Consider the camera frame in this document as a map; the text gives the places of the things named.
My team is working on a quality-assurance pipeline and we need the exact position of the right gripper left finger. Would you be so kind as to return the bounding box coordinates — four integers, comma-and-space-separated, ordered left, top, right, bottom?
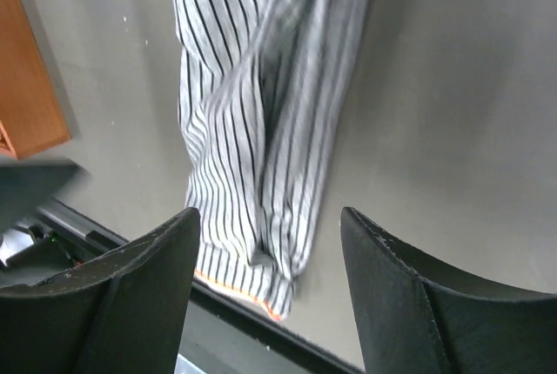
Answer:
1, 209, 200, 373

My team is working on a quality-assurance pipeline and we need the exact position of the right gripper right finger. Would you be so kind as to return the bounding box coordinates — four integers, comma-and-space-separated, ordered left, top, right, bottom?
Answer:
340, 207, 556, 373

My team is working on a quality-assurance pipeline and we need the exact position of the grey striped underwear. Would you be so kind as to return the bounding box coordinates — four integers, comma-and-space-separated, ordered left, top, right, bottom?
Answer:
172, 0, 369, 320

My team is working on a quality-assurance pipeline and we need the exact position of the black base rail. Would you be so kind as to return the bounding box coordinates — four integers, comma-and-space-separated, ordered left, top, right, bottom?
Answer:
0, 197, 362, 374

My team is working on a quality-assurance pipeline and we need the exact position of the orange compartment tray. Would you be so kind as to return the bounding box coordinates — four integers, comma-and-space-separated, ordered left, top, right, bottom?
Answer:
1, 0, 70, 159

